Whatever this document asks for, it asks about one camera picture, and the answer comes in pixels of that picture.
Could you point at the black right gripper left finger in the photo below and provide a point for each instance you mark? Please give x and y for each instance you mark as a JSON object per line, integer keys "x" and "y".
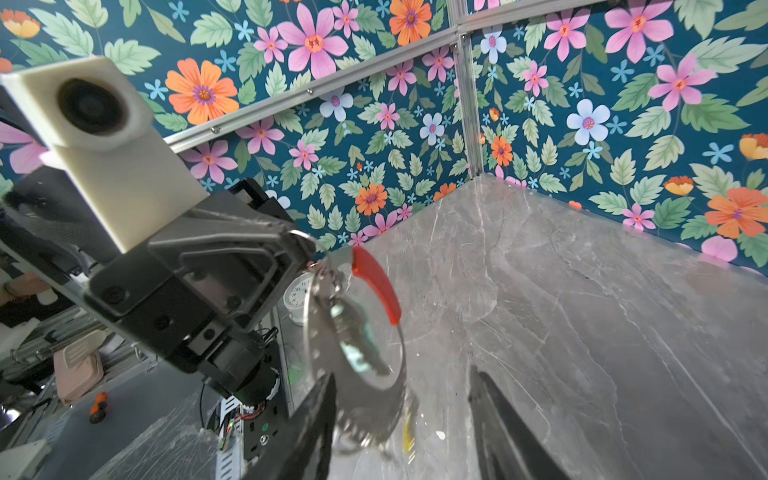
{"x": 303, "y": 448}

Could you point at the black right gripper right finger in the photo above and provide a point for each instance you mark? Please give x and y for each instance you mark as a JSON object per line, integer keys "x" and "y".
{"x": 506, "y": 448}

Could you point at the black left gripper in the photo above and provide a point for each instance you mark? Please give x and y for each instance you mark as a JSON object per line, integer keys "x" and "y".
{"x": 193, "y": 293}

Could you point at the large keyring with red grip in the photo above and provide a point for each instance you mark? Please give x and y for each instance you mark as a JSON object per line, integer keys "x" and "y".
{"x": 327, "y": 285}

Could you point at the bunch of keys yellow tag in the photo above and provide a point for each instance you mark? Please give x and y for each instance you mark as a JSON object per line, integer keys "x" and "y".
{"x": 373, "y": 397}

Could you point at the white analog clock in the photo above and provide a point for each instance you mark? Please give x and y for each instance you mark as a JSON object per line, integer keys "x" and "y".
{"x": 295, "y": 296}

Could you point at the beige pad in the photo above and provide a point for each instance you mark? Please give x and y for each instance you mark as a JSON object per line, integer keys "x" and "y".
{"x": 74, "y": 382}

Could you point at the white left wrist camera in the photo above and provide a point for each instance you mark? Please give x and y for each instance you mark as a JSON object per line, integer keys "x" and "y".
{"x": 99, "y": 130}

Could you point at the aluminium frame bar left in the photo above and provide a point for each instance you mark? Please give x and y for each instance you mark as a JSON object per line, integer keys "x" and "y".
{"x": 506, "y": 13}

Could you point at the aluminium frame corner post left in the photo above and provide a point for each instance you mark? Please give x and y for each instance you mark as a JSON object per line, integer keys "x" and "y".
{"x": 468, "y": 102}

